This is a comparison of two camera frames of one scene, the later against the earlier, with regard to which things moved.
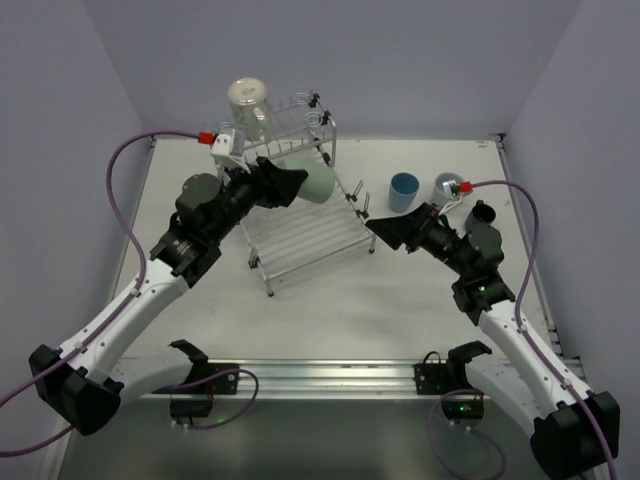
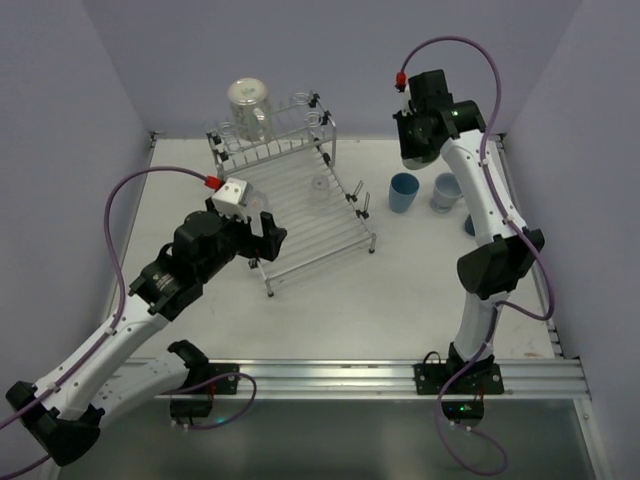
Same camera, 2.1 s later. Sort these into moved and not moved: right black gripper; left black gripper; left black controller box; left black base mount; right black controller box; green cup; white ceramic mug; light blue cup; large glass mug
Moved: left black gripper; right black gripper; green cup
Not moved: right black controller box; left black controller box; left black base mount; white ceramic mug; large glass mug; light blue cup
